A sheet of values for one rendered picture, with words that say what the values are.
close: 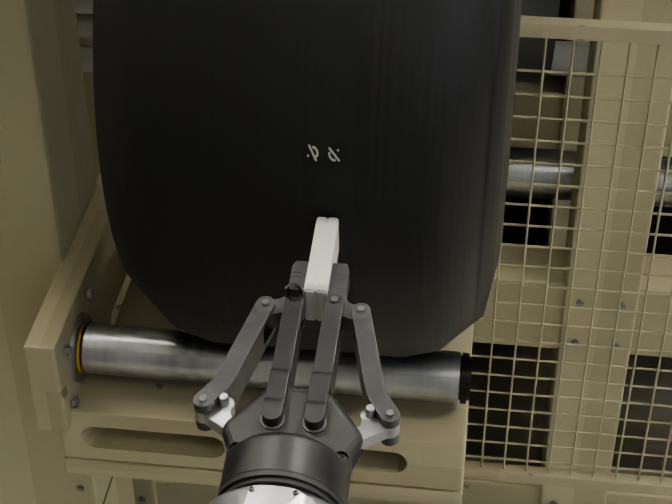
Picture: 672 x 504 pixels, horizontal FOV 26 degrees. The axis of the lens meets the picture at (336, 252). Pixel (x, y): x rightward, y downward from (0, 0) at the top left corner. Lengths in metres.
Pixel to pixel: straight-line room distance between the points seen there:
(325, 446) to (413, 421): 0.43
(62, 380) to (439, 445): 0.33
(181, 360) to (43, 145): 0.22
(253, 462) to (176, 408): 0.46
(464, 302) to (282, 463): 0.31
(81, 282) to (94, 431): 0.14
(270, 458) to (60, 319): 0.47
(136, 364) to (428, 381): 0.25
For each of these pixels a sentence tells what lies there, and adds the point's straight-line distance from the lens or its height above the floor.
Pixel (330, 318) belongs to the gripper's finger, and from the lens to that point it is 0.93.
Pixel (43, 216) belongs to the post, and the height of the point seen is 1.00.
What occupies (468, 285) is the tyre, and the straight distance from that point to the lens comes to 1.07.
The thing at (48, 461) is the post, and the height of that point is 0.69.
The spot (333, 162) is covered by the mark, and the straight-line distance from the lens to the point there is 0.97.
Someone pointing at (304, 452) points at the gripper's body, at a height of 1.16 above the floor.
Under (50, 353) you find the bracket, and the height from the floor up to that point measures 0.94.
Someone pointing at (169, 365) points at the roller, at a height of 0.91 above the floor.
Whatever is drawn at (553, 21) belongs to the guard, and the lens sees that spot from 1.59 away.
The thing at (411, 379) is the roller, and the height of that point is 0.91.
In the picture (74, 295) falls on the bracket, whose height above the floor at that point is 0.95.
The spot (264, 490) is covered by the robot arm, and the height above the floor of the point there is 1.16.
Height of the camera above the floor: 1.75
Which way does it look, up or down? 37 degrees down
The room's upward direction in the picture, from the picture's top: straight up
